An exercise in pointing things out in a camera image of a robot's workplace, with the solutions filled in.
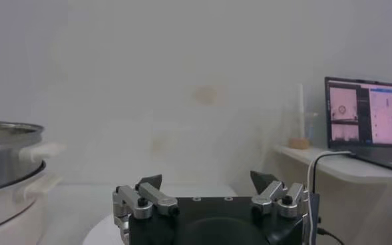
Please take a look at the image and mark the clear plastic drink cup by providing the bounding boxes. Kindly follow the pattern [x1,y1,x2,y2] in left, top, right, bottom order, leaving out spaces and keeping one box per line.
[288,111,319,150]

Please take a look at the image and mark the white round plate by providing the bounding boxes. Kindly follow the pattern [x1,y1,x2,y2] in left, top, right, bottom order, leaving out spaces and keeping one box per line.
[82,184,240,245]

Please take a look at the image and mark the dark laptop beside cup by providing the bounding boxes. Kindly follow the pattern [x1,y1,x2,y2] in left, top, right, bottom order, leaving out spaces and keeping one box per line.
[324,76,392,174]

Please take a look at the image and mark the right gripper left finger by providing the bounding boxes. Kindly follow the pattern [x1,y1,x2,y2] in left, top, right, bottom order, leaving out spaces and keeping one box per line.
[112,174,179,220]

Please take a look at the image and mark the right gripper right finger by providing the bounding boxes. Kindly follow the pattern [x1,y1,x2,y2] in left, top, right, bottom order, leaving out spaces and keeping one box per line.
[250,170,309,220]

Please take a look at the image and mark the stainless steel steamer basket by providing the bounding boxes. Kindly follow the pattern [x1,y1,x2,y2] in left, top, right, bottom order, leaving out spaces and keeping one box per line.
[0,121,66,194]

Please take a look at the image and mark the cream electric cooker base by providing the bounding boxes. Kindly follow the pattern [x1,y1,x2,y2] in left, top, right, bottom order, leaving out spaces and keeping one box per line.
[0,162,65,245]

